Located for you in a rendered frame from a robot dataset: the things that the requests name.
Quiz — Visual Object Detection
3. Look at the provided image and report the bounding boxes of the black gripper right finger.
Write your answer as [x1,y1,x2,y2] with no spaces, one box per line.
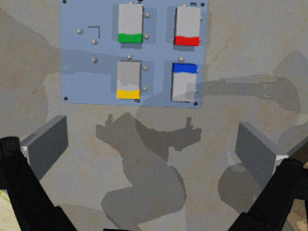
[227,121,308,231]

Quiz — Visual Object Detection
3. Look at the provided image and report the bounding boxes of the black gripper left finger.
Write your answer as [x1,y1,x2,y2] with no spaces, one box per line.
[0,115,77,231]

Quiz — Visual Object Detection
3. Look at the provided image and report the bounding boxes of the grey metal blank with yellow end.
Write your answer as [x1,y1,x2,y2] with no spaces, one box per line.
[116,61,141,99]

